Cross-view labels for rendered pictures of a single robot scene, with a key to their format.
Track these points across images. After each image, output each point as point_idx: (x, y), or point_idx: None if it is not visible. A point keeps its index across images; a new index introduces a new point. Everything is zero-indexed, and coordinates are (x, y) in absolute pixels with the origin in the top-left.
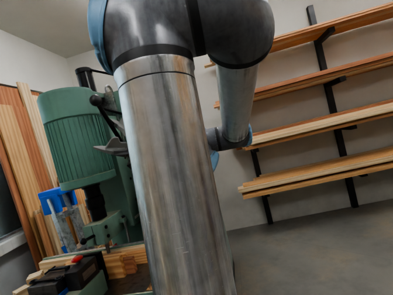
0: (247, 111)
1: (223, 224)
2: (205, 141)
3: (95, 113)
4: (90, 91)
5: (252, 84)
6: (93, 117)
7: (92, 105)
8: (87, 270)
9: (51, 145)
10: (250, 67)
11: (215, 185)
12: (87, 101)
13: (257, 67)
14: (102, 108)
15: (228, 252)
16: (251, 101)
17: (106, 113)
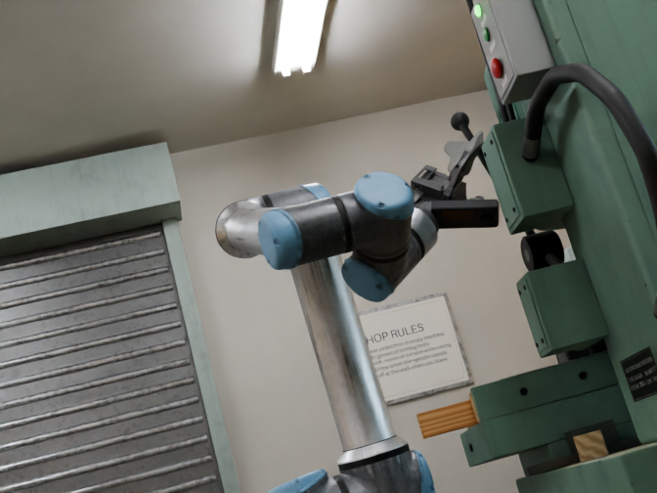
0: (260, 254)
1: (316, 357)
2: (300, 304)
3: (497, 111)
4: (485, 73)
5: (244, 250)
6: (499, 121)
7: (492, 100)
8: (560, 355)
9: None
10: (247, 256)
11: (309, 333)
12: (490, 97)
13: (238, 248)
14: (461, 131)
15: (322, 376)
16: (249, 250)
17: (465, 136)
